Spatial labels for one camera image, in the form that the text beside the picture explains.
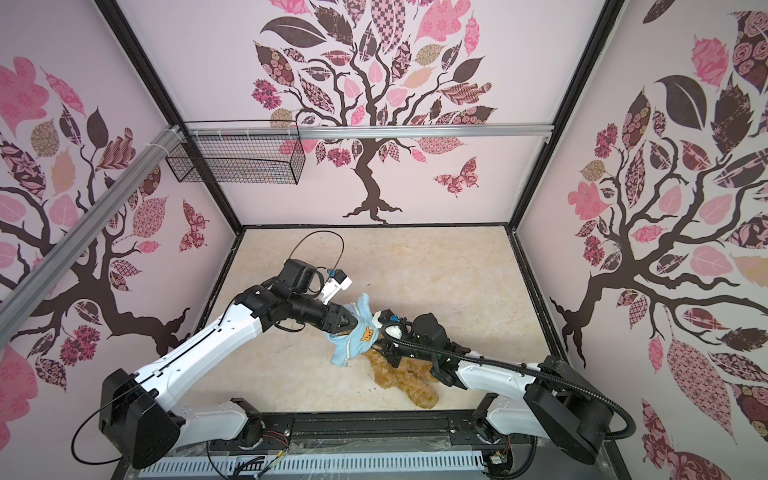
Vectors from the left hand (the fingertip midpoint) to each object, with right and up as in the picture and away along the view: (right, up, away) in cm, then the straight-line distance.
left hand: (352, 329), depth 72 cm
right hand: (+4, -2, +4) cm, 6 cm away
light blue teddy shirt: (+2, -2, -2) cm, 3 cm away
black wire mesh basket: (-38, +52, +23) cm, 69 cm away
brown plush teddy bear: (+15, -13, +4) cm, 20 cm away
